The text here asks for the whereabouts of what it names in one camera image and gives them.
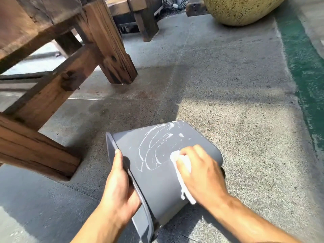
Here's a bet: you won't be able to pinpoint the person's left hand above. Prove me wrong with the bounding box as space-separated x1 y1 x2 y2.
99 149 142 225

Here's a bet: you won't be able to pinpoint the person's right hand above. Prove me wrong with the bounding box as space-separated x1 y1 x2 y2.
176 145 229 210

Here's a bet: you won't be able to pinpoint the white cleaning cloth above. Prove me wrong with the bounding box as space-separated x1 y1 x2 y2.
170 150 197 205

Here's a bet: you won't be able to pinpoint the grey plastic bucket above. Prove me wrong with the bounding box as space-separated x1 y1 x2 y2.
105 120 224 243

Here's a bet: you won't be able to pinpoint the person's left forearm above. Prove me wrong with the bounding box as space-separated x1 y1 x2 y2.
71 205 122 243

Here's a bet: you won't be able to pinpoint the person's right forearm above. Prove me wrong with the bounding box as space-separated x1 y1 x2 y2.
206 193 303 243

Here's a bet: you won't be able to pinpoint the large wooden table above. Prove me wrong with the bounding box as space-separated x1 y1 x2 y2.
0 0 138 182

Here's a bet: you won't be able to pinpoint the small wooden bench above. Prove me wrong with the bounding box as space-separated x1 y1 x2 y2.
106 0 164 42

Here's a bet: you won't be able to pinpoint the dark wooden block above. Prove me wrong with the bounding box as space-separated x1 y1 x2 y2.
185 0 210 17

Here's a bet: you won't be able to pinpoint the yellow speckled stone pot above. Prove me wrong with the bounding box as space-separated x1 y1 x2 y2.
202 0 288 26

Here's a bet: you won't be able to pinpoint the tangled cables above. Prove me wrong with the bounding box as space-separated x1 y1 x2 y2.
159 0 194 15

